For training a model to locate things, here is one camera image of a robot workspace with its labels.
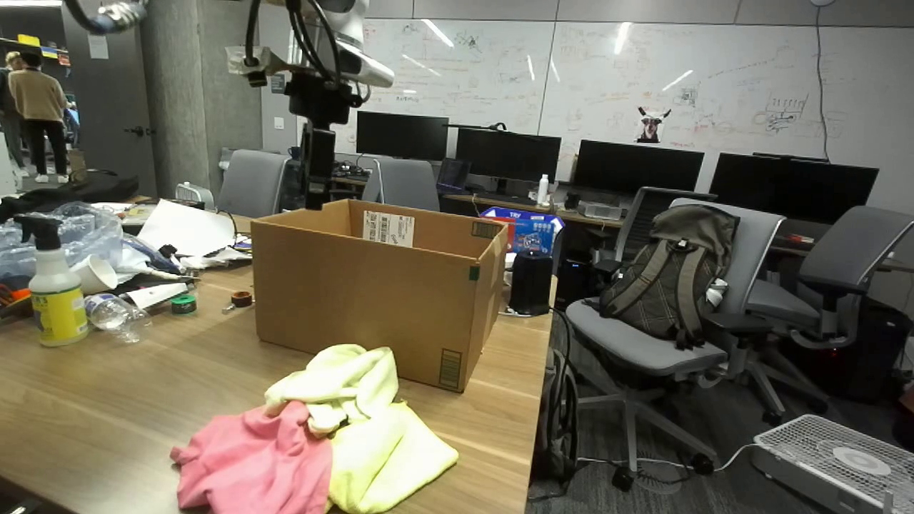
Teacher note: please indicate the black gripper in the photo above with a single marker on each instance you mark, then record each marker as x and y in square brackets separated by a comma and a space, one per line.
[320, 104]

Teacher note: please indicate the pale green towel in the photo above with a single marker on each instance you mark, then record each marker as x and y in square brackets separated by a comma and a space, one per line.
[340, 383]

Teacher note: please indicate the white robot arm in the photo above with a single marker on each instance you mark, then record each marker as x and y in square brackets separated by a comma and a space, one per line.
[330, 79]

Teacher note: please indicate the brown cardboard box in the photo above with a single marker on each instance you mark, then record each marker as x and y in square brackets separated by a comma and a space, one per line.
[423, 284]

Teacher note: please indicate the black monitor far left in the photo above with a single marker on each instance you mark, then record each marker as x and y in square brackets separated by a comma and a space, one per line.
[400, 136]

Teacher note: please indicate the black monitor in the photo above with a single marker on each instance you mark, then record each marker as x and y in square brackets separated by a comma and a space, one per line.
[791, 187]
[400, 136]
[623, 167]
[505, 154]

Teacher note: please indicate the grey office chair left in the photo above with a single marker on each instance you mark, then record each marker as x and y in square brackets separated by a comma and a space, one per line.
[253, 183]

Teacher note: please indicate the grey office chair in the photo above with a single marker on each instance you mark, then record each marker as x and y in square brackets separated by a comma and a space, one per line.
[403, 183]
[253, 183]
[631, 370]

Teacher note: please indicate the grey office chair near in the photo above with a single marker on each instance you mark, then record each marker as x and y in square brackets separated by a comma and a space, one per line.
[403, 183]

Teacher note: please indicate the white paper pile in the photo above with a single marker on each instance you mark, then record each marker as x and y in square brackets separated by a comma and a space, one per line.
[188, 233]

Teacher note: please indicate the small brown tape roll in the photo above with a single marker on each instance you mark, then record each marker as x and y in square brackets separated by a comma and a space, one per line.
[238, 300]

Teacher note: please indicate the green tape roll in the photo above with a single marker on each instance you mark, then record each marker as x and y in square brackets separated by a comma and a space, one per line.
[183, 304]

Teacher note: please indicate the blue snack bag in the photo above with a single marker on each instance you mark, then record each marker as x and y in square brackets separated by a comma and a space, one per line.
[527, 229]

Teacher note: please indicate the person in tan shirt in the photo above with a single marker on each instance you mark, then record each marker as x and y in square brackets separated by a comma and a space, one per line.
[41, 104]

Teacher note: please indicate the clear plastic bottle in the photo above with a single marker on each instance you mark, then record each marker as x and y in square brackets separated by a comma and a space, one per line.
[114, 314]

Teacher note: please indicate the yellow spray bottle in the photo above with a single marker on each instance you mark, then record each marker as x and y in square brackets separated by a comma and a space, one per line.
[56, 290]

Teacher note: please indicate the pink cloth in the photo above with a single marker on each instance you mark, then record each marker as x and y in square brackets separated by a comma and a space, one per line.
[254, 463]

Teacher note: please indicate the yellow-green cloth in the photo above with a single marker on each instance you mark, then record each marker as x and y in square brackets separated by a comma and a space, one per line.
[383, 460]

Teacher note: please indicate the grey office chair right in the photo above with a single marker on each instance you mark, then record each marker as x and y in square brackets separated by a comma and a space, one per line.
[631, 370]

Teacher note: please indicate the olive grey backpack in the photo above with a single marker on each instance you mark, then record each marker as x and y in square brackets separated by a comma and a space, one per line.
[678, 274]

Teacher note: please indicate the white floor fan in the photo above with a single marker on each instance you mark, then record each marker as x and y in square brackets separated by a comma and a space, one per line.
[857, 463]

